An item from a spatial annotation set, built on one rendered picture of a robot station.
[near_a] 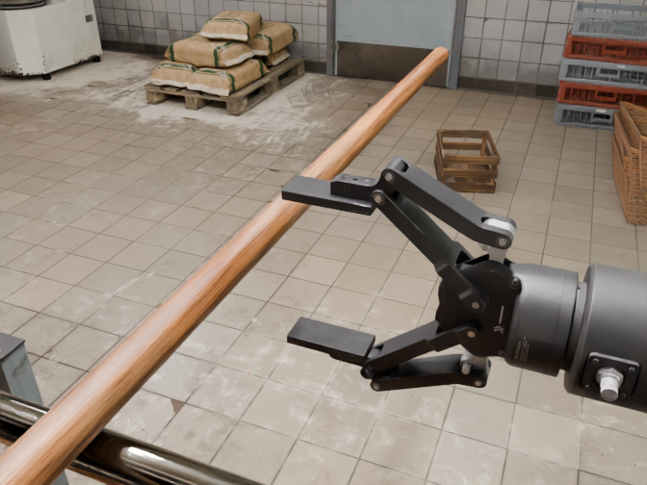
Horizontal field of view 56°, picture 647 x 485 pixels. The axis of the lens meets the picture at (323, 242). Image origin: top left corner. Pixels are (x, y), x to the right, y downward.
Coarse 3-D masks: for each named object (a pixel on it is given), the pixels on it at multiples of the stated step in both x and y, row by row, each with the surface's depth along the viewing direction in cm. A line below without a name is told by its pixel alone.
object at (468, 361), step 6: (462, 354) 48; (468, 354) 48; (462, 360) 47; (468, 360) 47; (474, 360) 47; (480, 360) 47; (486, 360) 46; (462, 366) 48; (468, 366) 47; (474, 366) 47; (480, 366) 47; (486, 366) 47; (468, 372) 47; (486, 372) 47
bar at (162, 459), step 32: (0, 352) 77; (0, 384) 79; (32, 384) 82; (0, 416) 39; (32, 416) 39; (96, 448) 37; (128, 448) 36; (160, 448) 37; (64, 480) 92; (96, 480) 37; (128, 480) 35; (160, 480) 35; (192, 480) 35; (224, 480) 34
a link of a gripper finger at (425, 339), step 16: (432, 320) 49; (400, 336) 50; (416, 336) 48; (432, 336) 46; (448, 336) 45; (464, 336) 44; (384, 352) 49; (400, 352) 48; (416, 352) 48; (368, 368) 50; (384, 368) 50
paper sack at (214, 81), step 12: (252, 60) 466; (204, 72) 441; (216, 72) 439; (228, 72) 437; (240, 72) 444; (252, 72) 459; (264, 72) 473; (192, 84) 443; (204, 84) 439; (216, 84) 435; (228, 84) 433; (240, 84) 446
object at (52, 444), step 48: (384, 96) 87; (336, 144) 70; (240, 240) 51; (192, 288) 45; (144, 336) 40; (96, 384) 36; (48, 432) 33; (96, 432) 36; (0, 480) 31; (48, 480) 32
